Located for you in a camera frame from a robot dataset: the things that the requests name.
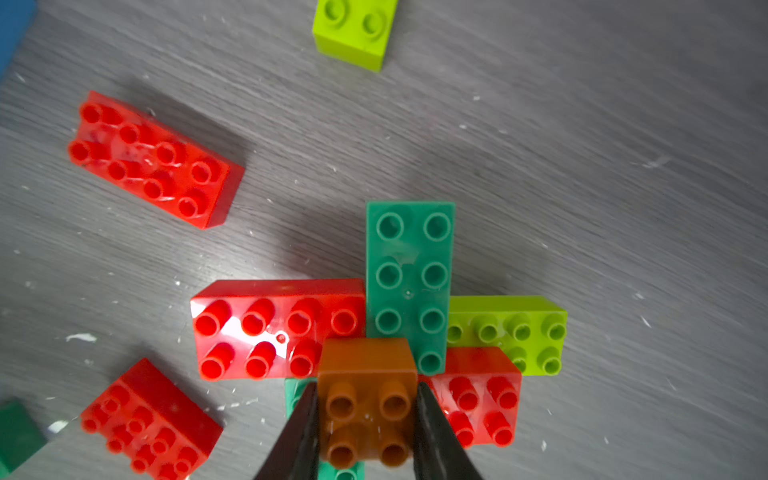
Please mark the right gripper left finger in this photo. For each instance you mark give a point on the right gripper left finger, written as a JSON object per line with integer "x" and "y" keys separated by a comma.
{"x": 295, "y": 454}

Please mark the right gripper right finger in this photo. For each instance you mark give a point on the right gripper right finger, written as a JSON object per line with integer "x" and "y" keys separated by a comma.
{"x": 437, "y": 452}

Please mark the red lego brick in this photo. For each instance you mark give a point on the red lego brick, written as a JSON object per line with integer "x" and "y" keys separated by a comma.
{"x": 144, "y": 416}
{"x": 260, "y": 329}
{"x": 479, "y": 395}
{"x": 148, "y": 159}

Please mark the orange small lego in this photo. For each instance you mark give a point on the orange small lego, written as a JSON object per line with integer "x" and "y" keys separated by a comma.
{"x": 367, "y": 390}

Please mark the lime lego brick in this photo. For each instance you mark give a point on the lime lego brick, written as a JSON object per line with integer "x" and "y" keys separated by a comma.
{"x": 530, "y": 330}
{"x": 354, "y": 31}

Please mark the red lego brick top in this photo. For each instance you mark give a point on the red lego brick top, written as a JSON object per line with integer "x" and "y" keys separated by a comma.
{"x": 148, "y": 159}

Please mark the blue lego brick upper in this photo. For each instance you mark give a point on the blue lego brick upper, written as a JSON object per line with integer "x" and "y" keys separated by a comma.
{"x": 16, "y": 16}

